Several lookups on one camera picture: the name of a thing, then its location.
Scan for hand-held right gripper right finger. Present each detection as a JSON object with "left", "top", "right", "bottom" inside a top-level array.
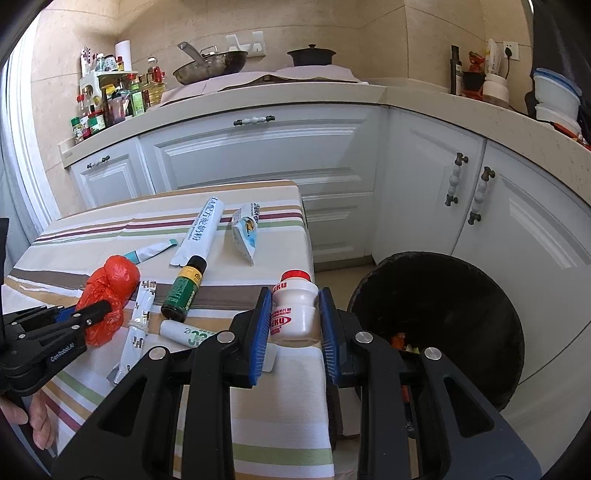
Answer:
[{"left": 318, "top": 286, "right": 542, "bottom": 480}]

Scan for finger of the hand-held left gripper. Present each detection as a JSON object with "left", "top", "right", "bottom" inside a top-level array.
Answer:
[
  {"left": 2, "top": 305, "right": 77, "bottom": 326},
  {"left": 11, "top": 300, "right": 114, "bottom": 344}
]

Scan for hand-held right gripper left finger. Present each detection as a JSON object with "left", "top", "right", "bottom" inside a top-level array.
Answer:
[{"left": 51, "top": 286, "right": 274, "bottom": 480}]

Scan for white bottle with red cap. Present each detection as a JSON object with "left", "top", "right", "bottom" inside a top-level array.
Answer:
[{"left": 270, "top": 270, "right": 320, "bottom": 344}]

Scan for red plastic bag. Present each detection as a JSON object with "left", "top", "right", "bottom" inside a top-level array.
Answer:
[{"left": 76, "top": 256, "right": 140, "bottom": 348}]

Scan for white sachet strip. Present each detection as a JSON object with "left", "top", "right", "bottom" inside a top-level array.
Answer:
[{"left": 106, "top": 279, "right": 158, "bottom": 385}]

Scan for white tube with green print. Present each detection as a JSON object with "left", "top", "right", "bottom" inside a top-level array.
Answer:
[{"left": 159, "top": 320, "right": 218, "bottom": 348}]

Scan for white teal tube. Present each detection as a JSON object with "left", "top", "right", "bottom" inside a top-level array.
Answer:
[{"left": 122, "top": 239, "right": 177, "bottom": 264}]

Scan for dark bottle with green label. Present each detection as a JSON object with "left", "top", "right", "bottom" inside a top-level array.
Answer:
[{"left": 161, "top": 255, "right": 207, "bottom": 323}]

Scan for white and blue sachet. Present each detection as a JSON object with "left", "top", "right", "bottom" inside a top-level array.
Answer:
[{"left": 225, "top": 202, "right": 264, "bottom": 266}]

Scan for long white packet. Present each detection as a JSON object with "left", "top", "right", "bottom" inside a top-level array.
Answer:
[{"left": 169, "top": 196, "right": 225, "bottom": 267}]

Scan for black trash bin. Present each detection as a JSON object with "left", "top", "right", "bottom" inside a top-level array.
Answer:
[{"left": 346, "top": 250, "right": 526, "bottom": 411}]

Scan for person's left hand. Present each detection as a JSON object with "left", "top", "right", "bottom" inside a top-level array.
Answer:
[{"left": 0, "top": 394, "right": 56, "bottom": 450}]

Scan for striped tablecloth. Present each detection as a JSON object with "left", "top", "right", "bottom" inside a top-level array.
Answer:
[{"left": 0, "top": 180, "right": 335, "bottom": 480}]

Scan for white cabinet with drawers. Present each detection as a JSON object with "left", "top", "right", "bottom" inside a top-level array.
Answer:
[{"left": 69, "top": 104, "right": 384, "bottom": 266}]

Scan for group of condiment bottles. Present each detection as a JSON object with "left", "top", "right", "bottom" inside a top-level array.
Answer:
[{"left": 70, "top": 46, "right": 167, "bottom": 141}]

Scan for white shelf rack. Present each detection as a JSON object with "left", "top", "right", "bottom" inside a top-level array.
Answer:
[{"left": 79, "top": 71, "right": 134, "bottom": 107}]

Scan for white stove cover cloth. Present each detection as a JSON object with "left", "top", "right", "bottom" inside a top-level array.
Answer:
[{"left": 159, "top": 65, "right": 370, "bottom": 104}]

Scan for steel wok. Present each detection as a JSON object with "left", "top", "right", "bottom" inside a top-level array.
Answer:
[{"left": 172, "top": 41, "right": 249, "bottom": 86}]

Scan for black pot with lid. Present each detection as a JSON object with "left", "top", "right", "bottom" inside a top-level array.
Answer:
[{"left": 286, "top": 44, "right": 337, "bottom": 68}]

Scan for dark olive oil bottle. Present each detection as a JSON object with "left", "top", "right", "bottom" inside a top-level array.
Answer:
[{"left": 450, "top": 45, "right": 464, "bottom": 96}]

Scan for red and black kitchen gadget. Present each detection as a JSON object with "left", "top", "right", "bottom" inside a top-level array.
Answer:
[{"left": 462, "top": 51, "right": 485, "bottom": 100}]

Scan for white jar with utensils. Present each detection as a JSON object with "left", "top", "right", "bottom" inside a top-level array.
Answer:
[{"left": 482, "top": 74, "right": 510, "bottom": 106}]

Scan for white plastic container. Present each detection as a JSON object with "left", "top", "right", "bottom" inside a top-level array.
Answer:
[{"left": 536, "top": 104, "right": 580, "bottom": 123}]

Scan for white paper packet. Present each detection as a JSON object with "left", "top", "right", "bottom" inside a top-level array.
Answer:
[{"left": 485, "top": 39, "right": 504, "bottom": 77}]

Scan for white container with blue rim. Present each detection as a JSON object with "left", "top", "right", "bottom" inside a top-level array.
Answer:
[{"left": 533, "top": 68, "right": 583, "bottom": 107}]

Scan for dark curtain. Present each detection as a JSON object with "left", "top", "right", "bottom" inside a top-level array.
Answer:
[{"left": 526, "top": 0, "right": 591, "bottom": 112}]

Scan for white upright door handle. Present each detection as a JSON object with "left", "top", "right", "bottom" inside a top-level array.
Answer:
[
  {"left": 444, "top": 152, "right": 469, "bottom": 207},
  {"left": 467, "top": 167, "right": 496, "bottom": 225}
]

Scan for white wall hook rack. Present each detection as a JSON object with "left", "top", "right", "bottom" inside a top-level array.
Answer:
[{"left": 226, "top": 31, "right": 265, "bottom": 57}]

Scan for black power cable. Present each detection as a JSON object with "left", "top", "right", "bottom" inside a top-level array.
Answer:
[{"left": 505, "top": 58, "right": 527, "bottom": 112}]

